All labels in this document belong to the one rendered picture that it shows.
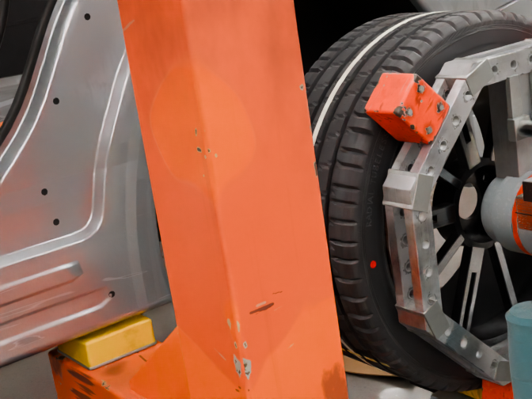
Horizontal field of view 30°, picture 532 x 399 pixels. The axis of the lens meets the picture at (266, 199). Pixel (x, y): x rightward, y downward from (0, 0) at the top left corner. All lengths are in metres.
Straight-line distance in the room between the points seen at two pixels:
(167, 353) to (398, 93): 0.51
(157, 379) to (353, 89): 0.55
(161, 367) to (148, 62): 0.50
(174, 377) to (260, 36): 0.55
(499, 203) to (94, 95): 0.69
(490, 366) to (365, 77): 0.51
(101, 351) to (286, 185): 0.63
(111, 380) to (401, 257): 0.53
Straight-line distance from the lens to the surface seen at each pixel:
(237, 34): 1.19
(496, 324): 1.86
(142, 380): 1.60
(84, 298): 1.72
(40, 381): 3.54
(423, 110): 1.48
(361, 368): 3.16
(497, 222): 1.65
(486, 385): 1.78
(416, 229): 1.49
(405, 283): 1.56
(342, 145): 1.54
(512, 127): 1.61
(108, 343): 1.76
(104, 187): 1.70
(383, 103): 1.47
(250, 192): 1.21
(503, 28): 1.73
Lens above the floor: 1.36
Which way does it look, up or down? 15 degrees down
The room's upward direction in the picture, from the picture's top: 9 degrees counter-clockwise
